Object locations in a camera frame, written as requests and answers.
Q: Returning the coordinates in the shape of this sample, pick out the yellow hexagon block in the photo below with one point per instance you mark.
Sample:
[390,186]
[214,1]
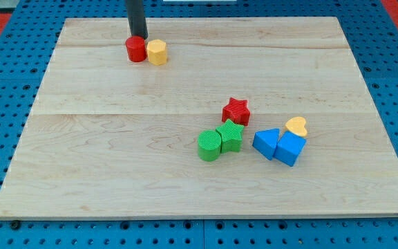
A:
[157,52]

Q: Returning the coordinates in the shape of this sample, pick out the green cylinder block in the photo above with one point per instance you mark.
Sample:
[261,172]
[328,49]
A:
[209,145]

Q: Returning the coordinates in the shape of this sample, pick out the green star block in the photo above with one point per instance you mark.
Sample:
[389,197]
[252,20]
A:
[231,135]

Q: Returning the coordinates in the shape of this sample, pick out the red star block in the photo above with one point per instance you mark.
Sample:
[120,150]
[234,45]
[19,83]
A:
[237,111]

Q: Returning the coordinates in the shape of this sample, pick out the blue triangle block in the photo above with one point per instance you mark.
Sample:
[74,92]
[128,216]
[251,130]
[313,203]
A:
[265,142]

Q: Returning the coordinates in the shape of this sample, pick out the light wooden board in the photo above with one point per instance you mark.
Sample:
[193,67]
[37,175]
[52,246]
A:
[109,139]

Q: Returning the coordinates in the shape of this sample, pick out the blue cube block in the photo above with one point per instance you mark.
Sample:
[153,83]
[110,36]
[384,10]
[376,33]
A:
[289,148]

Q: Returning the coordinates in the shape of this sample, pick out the yellow heart block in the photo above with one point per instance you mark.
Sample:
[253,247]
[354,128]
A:
[296,125]

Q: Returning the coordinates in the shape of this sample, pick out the red cylinder block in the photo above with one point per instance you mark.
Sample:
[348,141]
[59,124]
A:
[136,50]

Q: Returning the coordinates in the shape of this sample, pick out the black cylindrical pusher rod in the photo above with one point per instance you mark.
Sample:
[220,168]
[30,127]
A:
[136,18]

